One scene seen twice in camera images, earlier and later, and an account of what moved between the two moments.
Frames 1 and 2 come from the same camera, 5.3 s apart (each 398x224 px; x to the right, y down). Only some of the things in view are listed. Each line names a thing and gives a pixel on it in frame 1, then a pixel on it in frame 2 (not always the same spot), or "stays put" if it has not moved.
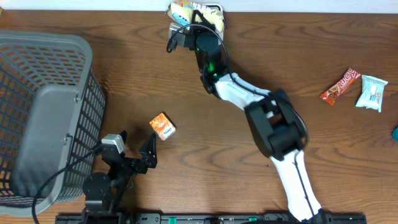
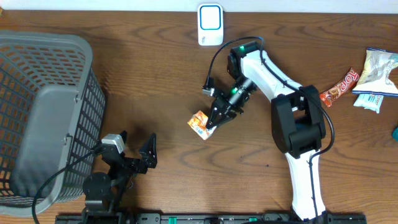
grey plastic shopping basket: [52, 118] stays put
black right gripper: [198, 27] → [226, 112]
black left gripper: [141, 168] stays put
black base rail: [134, 218] stays put
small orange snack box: [163, 126] → [198, 122]
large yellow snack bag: [183, 11] → [375, 76]
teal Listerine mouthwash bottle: [395, 134] stays put
